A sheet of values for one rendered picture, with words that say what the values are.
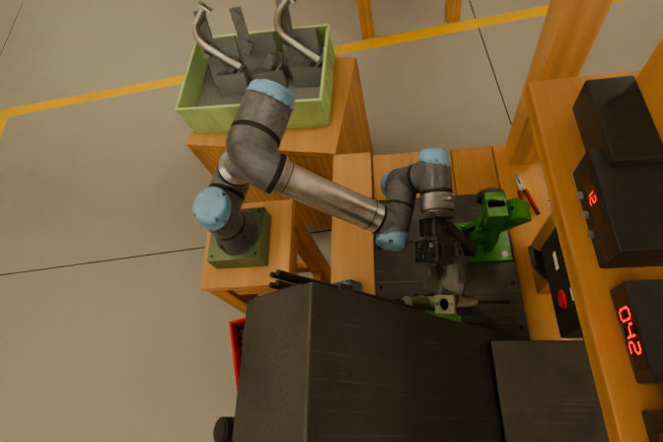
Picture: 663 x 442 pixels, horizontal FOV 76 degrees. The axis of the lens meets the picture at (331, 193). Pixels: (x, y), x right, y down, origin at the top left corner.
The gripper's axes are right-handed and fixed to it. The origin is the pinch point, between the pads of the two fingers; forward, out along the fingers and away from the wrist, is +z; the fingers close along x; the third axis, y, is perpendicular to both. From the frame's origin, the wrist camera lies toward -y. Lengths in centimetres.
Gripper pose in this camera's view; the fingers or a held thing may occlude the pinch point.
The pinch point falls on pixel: (450, 300)
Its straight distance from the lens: 103.1
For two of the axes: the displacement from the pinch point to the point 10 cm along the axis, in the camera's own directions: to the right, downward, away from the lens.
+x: 5.7, -1.9, -8.0
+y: -8.2, -1.1, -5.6
